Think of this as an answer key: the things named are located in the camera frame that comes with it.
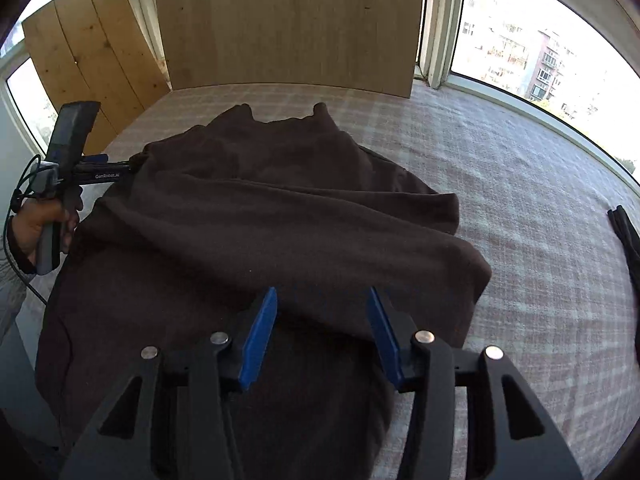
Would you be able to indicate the apartment buildings outside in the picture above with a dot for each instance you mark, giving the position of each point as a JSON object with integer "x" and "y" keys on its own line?
{"x": 525, "y": 60}

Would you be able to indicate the pine plank board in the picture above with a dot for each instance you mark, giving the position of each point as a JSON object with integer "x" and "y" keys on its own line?
{"x": 90, "y": 50}

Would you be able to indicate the plaid blanket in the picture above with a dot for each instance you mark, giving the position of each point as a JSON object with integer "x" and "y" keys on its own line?
{"x": 525, "y": 260}

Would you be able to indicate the white window frame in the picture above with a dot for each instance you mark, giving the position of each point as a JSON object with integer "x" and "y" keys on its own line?
{"x": 440, "y": 20}

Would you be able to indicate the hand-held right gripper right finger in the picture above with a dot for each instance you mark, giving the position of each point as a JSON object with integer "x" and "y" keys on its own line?
{"x": 385, "y": 340}

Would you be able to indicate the oak veneer board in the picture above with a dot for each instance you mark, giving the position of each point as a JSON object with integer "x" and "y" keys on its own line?
{"x": 290, "y": 25}

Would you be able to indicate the black ribbed sweater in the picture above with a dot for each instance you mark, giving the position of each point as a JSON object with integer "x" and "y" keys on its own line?
{"x": 627, "y": 230}

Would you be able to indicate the brown fleece sweater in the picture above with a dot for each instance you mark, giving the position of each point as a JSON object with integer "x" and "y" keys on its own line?
{"x": 250, "y": 220}

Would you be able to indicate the person's left hand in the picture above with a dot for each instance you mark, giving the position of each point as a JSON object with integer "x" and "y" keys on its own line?
{"x": 32, "y": 230}

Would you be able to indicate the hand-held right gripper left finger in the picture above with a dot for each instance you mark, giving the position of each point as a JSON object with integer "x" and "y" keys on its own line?
{"x": 257, "y": 345}

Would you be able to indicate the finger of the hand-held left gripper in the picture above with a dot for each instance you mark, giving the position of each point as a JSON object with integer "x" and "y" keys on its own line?
{"x": 95, "y": 159}
{"x": 134, "y": 167}

